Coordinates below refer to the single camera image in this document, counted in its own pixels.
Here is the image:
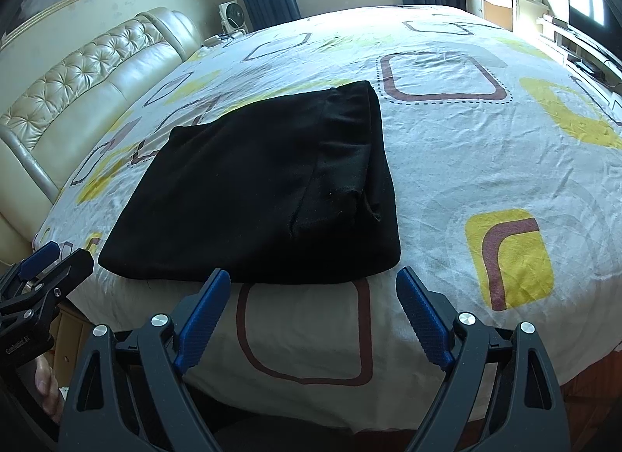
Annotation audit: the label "cream bedside nightstand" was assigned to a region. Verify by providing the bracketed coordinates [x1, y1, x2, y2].
[44, 302, 94, 388]

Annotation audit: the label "black flat television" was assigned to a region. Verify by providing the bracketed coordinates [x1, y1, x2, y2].
[568, 0, 607, 32]

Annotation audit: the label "white tv stand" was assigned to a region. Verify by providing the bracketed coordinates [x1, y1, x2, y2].
[536, 15, 621, 95]

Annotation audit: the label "person left hand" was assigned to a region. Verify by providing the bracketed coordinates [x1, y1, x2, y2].
[35, 355, 64, 424]

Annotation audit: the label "cream tufted leather headboard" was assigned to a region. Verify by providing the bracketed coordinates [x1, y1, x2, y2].
[1, 7, 203, 266]

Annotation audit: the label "white desk fan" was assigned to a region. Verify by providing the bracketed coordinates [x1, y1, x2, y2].
[218, 0, 248, 37]

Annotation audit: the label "black studded pants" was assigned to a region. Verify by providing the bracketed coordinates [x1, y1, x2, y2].
[98, 81, 401, 284]

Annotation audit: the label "white dresser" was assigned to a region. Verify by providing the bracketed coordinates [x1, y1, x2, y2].
[465, 0, 552, 35]

